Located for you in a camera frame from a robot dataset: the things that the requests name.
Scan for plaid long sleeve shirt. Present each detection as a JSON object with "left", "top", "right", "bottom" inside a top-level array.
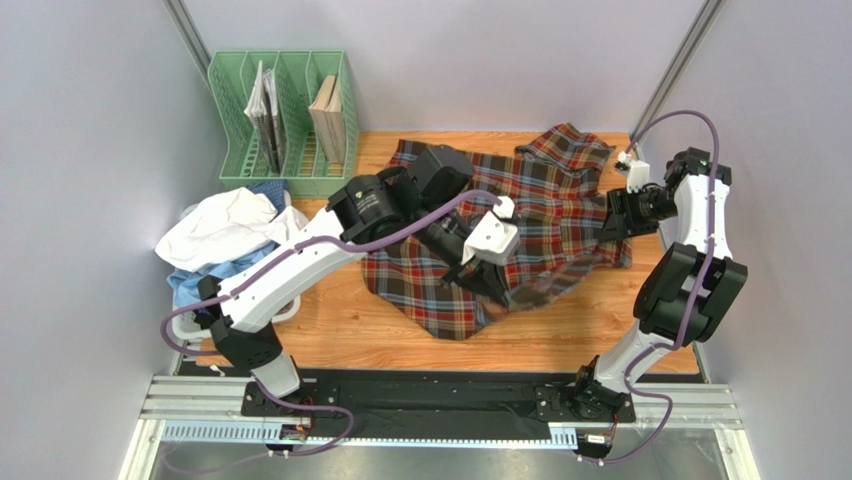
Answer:
[{"left": 361, "top": 123, "right": 633, "bottom": 341}]

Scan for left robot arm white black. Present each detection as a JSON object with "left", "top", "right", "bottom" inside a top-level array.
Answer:
[{"left": 194, "top": 145, "right": 519, "bottom": 399}]

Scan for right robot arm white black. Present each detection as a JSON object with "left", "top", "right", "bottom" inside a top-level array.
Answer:
[{"left": 570, "top": 148, "right": 748, "bottom": 419}]

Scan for beige book in organizer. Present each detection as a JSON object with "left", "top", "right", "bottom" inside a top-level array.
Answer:
[{"left": 308, "top": 75, "right": 347, "bottom": 164}]

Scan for dark blue patterned shirt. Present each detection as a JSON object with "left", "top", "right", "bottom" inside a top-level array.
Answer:
[{"left": 247, "top": 178, "right": 289, "bottom": 201}]

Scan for green plastic file organizer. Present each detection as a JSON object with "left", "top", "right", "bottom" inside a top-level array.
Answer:
[{"left": 207, "top": 50, "right": 360, "bottom": 199}]

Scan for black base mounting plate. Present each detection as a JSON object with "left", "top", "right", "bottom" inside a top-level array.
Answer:
[{"left": 179, "top": 365, "right": 650, "bottom": 441}]

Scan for white shirt in basket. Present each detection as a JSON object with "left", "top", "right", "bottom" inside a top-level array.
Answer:
[{"left": 154, "top": 188, "right": 308, "bottom": 272}]

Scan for magazines in organizer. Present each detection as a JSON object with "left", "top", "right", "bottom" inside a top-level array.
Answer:
[{"left": 244, "top": 61, "right": 286, "bottom": 175}]

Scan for light blue shirt in basket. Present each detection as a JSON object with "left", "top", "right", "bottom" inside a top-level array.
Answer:
[{"left": 166, "top": 242, "right": 279, "bottom": 308}]

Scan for white laundry basket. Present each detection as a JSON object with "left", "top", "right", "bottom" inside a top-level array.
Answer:
[{"left": 171, "top": 189, "right": 302, "bottom": 341}]

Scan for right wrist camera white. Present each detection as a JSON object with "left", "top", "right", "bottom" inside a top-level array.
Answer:
[{"left": 615, "top": 151, "right": 651, "bottom": 193}]

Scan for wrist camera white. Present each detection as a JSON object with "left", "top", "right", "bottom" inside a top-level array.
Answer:
[
  {"left": 461, "top": 196, "right": 520, "bottom": 266},
  {"left": 615, "top": 151, "right": 651, "bottom": 193}
]

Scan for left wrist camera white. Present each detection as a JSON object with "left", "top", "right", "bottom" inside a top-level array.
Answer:
[{"left": 461, "top": 196, "right": 520, "bottom": 266}]

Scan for aluminium frame rail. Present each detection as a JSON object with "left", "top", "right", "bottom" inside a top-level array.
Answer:
[{"left": 118, "top": 336, "right": 760, "bottom": 480}]

